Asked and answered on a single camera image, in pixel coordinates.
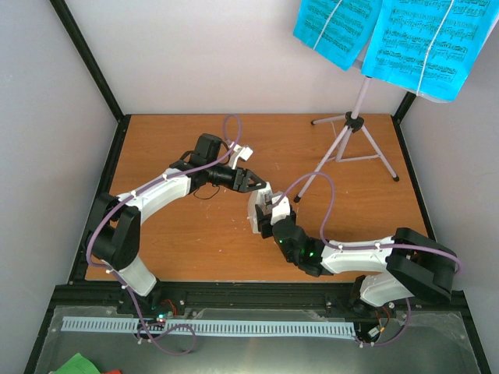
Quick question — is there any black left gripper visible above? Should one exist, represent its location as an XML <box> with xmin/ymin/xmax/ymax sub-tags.
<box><xmin>207</xmin><ymin>162</ymin><xmax>267</xmax><ymax>194</ymax></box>

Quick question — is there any black aluminium frame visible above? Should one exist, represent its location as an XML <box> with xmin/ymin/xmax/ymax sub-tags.
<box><xmin>24</xmin><ymin>1</ymin><xmax>490</xmax><ymax>373</ymax></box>

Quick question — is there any white tripod music stand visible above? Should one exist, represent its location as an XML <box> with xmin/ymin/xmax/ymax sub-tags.
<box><xmin>293</xmin><ymin>76</ymin><xmax>401</xmax><ymax>203</ymax></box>

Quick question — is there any blue sheet music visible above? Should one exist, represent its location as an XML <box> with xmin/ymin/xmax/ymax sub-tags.
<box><xmin>361</xmin><ymin>1</ymin><xmax>498</xmax><ymax>103</ymax></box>
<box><xmin>293</xmin><ymin>0</ymin><xmax>382</xmax><ymax>71</ymax></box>

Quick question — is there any red paper piece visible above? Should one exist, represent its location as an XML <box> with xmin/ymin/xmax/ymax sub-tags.
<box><xmin>102</xmin><ymin>369</ymin><xmax>122</xmax><ymax>374</ymax></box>

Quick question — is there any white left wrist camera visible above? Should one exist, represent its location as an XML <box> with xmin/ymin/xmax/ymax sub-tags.
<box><xmin>228</xmin><ymin>142</ymin><xmax>253</xmax><ymax>170</ymax></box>

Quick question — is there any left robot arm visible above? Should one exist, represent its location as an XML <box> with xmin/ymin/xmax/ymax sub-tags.
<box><xmin>85</xmin><ymin>133</ymin><xmax>268</xmax><ymax>314</ymax></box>

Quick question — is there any light blue cable duct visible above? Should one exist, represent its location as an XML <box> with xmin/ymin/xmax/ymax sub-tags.
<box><xmin>60</xmin><ymin>316</ymin><xmax>356</xmax><ymax>340</ymax></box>

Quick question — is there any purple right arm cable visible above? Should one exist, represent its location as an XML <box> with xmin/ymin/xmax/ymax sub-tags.
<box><xmin>272</xmin><ymin>171</ymin><xmax>465</xmax><ymax>348</ymax></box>

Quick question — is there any green paper sheet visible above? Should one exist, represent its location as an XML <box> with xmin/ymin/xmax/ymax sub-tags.
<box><xmin>50</xmin><ymin>353</ymin><xmax>101</xmax><ymax>374</ymax></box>

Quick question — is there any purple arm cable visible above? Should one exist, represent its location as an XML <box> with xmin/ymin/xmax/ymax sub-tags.
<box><xmin>84</xmin><ymin>113</ymin><xmax>243</xmax><ymax>355</ymax></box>
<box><xmin>272</xmin><ymin>171</ymin><xmax>465</xmax><ymax>348</ymax></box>

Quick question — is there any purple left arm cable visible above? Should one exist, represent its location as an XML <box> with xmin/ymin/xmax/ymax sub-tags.
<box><xmin>84</xmin><ymin>113</ymin><xmax>243</xmax><ymax>355</ymax></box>

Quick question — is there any white metronome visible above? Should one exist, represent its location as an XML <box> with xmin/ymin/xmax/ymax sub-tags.
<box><xmin>247</xmin><ymin>182</ymin><xmax>291</xmax><ymax>238</ymax></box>

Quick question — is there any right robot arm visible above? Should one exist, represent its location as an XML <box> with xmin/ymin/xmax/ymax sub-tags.
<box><xmin>248</xmin><ymin>203</ymin><xmax>461</xmax><ymax>307</ymax></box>

